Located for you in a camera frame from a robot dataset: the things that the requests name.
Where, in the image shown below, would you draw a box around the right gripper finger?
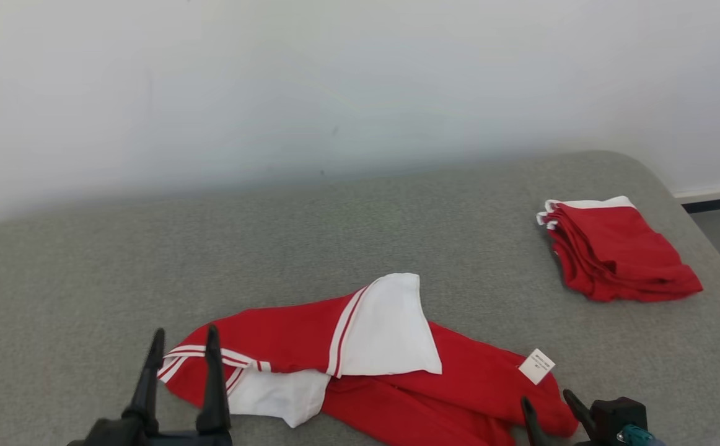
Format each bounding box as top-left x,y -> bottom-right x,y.
520,396 -> 550,446
562,388 -> 596,442

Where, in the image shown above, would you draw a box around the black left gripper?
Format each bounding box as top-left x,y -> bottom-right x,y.
66,324 -> 235,446

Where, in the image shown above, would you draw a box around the red basketball shorts white stripe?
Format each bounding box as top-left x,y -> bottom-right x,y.
537,196 -> 703,303

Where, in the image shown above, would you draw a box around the red basketball jersey white sleeves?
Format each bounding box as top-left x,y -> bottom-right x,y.
157,273 -> 579,446

